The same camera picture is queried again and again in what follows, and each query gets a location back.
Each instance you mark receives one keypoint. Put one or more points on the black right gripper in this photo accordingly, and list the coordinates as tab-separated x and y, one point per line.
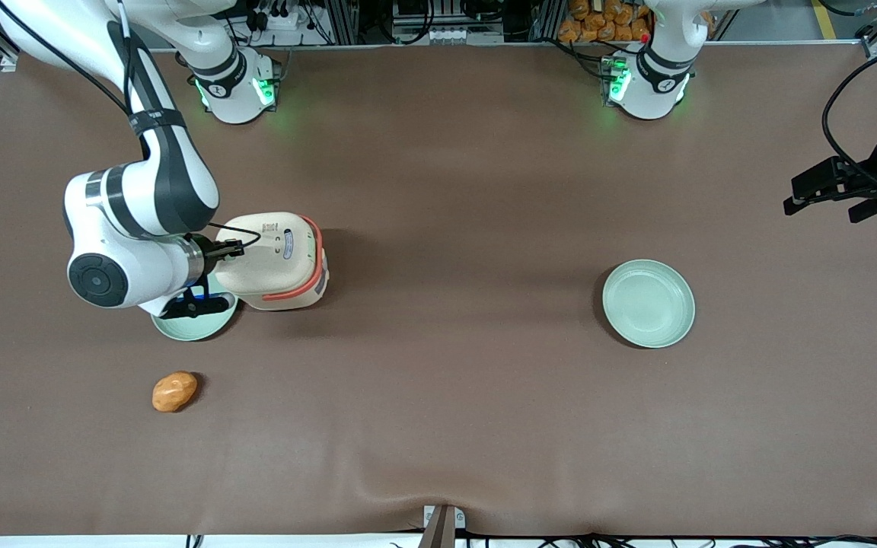
212	253

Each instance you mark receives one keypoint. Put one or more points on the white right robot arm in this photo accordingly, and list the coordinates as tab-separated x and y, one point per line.
141	198

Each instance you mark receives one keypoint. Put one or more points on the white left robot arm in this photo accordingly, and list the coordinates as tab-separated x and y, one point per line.
655	84

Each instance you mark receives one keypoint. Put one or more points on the pale green round plate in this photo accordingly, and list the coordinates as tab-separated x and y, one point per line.
195	329
648	304

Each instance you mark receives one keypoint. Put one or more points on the orange brown bread roll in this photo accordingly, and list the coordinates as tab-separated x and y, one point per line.
174	391

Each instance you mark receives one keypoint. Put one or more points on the yellow floor tape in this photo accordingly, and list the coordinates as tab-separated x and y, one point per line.
825	19

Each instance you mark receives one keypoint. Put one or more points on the white power strip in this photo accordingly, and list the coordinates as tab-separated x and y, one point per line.
282	17

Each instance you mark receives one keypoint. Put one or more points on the brown table mat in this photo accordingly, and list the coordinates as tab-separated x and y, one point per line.
446	411

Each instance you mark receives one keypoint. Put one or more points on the pile of orange bread toys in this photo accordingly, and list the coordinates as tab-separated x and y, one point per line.
598	23

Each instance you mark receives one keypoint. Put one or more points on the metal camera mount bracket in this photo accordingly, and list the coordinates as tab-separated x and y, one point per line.
442	525

